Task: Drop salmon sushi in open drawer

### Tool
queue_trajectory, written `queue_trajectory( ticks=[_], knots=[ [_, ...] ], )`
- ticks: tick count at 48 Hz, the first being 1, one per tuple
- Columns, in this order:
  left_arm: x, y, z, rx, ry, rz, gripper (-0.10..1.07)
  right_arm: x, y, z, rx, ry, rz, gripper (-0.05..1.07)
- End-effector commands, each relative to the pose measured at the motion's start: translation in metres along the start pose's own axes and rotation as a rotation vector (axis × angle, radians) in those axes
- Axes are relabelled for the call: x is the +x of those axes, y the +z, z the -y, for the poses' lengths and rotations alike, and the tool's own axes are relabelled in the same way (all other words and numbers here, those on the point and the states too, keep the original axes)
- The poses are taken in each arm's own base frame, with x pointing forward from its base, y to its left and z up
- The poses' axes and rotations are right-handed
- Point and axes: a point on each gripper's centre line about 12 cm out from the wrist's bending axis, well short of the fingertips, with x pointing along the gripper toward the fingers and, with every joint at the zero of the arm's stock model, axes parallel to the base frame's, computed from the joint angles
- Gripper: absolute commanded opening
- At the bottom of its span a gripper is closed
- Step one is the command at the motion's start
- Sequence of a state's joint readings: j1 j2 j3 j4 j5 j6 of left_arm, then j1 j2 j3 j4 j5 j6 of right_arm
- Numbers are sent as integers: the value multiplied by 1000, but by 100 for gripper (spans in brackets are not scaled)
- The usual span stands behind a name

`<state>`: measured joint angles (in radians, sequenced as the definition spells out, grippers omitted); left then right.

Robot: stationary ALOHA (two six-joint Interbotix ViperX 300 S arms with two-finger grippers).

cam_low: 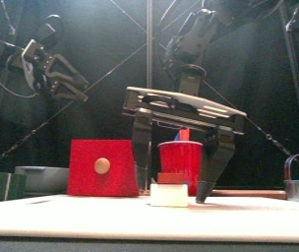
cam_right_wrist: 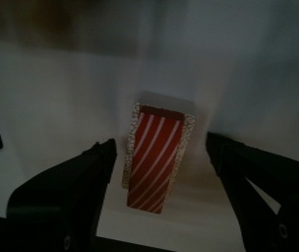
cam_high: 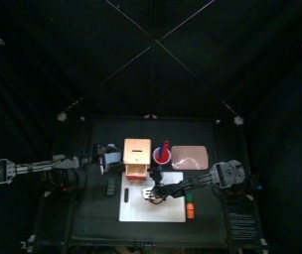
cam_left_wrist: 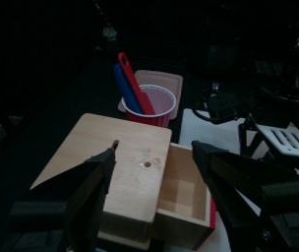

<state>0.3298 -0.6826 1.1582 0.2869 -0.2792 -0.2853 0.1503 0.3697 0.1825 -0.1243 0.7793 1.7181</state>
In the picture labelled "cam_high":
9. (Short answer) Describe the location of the white printed label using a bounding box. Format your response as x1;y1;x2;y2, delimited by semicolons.
226;211;258;240

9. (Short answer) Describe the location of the thin white cord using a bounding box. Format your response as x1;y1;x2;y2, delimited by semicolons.
103;0;240;121
60;0;216;117

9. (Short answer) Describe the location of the orange salmon sushi toy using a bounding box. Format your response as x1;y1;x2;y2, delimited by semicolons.
186;202;196;220

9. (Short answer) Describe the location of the square pink plate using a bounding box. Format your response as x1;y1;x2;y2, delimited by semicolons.
169;145;211;172

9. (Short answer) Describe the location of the dark toy item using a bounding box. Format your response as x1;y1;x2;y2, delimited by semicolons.
148;166;164;185

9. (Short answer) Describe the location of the white cutting board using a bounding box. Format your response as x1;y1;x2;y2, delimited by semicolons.
117;171;188;223

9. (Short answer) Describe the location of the wooden box with drawer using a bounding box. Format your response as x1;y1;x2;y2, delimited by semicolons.
121;138;153;181

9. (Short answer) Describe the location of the red toy utensil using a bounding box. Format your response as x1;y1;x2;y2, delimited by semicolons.
161;140;171;160

